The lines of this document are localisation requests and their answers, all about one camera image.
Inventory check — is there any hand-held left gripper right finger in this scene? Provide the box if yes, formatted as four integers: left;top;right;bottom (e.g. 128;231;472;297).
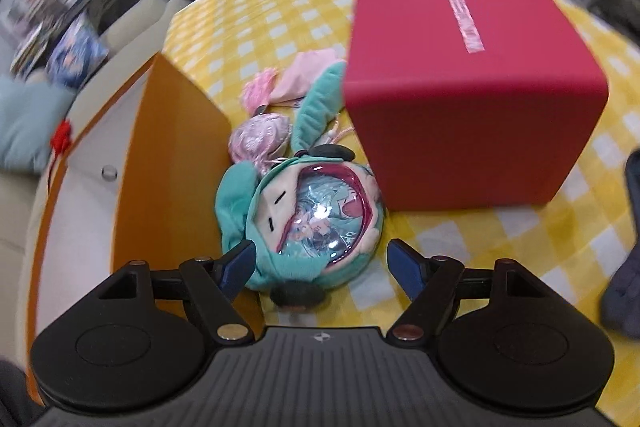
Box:
386;238;543;343

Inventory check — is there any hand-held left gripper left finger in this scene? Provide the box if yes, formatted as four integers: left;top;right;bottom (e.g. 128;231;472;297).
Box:
95;239;257;344

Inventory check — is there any teal plush pouch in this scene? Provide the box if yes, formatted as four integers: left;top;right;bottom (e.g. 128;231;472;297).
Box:
215;62;386;308

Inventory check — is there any orange cardboard box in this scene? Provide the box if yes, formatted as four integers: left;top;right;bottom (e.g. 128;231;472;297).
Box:
27;52;266;408

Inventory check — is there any red cube box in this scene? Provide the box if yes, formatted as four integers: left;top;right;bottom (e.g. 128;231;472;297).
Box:
344;0;610;212

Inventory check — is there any pink tassel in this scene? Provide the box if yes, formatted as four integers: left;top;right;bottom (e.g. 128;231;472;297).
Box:
241;67;278;115

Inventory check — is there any light pink cloth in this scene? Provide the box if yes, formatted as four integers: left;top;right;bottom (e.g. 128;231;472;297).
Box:
272;48;348;104

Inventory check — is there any red ribbon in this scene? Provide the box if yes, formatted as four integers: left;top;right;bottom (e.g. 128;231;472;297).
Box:
51;119;75;155

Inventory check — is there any person's dark trouser leg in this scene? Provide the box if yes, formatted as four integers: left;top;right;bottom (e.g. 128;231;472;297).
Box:
600;252;640;338

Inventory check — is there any beige sofa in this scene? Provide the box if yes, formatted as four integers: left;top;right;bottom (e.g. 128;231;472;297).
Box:
0;0;171;427

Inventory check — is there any light blue cushion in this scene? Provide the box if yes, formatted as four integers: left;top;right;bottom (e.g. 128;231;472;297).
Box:
0;74;76;172

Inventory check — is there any yellow checked tablecloth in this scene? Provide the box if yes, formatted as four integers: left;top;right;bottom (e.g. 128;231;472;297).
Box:
162;0;640;423

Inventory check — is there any blue patterned cushion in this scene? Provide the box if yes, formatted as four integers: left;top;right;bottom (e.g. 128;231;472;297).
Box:
47;14;111;88

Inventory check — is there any cluttered side shelf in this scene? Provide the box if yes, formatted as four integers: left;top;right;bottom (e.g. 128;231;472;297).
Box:
0;0;151;78

